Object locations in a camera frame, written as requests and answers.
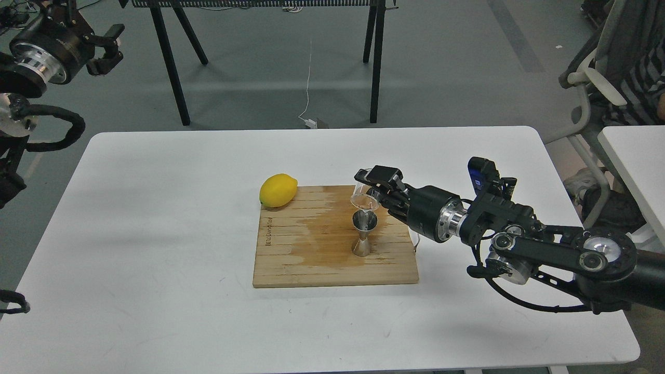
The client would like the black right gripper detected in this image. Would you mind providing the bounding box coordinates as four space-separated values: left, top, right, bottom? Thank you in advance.
354 166 466 243

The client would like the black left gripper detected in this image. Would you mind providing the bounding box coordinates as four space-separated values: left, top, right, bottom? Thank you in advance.
9 1 125 87

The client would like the clear glass cup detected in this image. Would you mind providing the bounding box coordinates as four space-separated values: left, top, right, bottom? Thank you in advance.
350 181 381 211

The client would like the steel double jigger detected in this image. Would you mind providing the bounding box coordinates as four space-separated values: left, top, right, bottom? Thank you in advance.
352 210 378 257

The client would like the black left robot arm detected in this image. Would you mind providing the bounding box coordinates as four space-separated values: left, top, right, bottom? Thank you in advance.
1 1 125 206

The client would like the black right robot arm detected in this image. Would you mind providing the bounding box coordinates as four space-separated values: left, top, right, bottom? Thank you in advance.
354 157 664 314

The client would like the wooden cutting board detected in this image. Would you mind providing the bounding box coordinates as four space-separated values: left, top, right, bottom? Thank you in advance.
252 185 419 288

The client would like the yellow lemon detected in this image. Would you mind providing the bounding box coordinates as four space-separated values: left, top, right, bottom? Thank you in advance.
259 173 298 208

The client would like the white grey office chair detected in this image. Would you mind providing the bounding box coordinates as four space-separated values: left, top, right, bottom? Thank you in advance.
546 29 645 233

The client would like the person in striped shirt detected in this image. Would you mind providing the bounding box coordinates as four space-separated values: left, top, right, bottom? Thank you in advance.
597 1 664 126

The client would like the white cable with plug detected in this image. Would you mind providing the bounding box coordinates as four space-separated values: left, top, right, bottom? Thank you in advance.
298 41 318 129

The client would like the black metal table frame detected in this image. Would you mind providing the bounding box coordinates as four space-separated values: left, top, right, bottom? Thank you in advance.
131 1 397 126

